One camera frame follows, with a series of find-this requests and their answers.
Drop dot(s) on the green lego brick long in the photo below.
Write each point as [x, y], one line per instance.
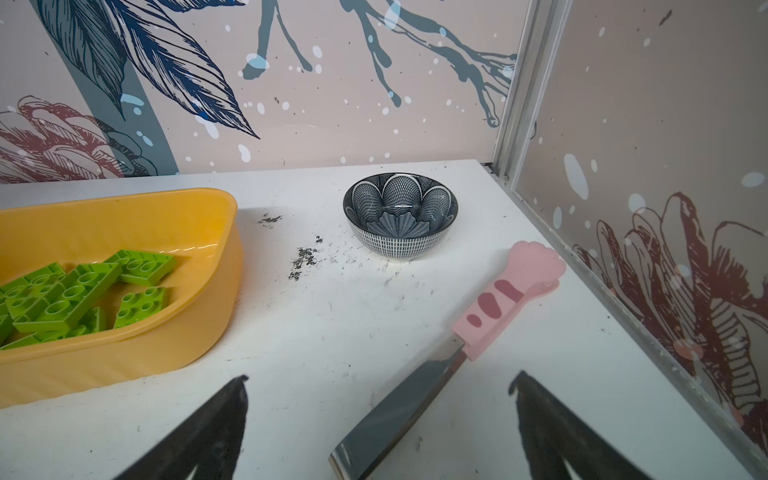
[68, 299]

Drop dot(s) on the pink plastic toy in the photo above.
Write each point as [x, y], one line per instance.
[533, 270]

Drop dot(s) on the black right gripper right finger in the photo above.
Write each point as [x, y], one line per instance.
[556, 441]

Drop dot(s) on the yellow tray far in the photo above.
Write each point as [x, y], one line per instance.
[196, 226]

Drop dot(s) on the dark grey round dish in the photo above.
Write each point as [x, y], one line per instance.
[400, 215]

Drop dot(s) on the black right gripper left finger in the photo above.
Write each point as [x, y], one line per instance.
[204, 446]

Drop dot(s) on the green lego brick in tray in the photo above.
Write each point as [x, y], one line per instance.
[34, 339]

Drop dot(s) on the large green lego plate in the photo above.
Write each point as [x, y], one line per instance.
[18, 296]

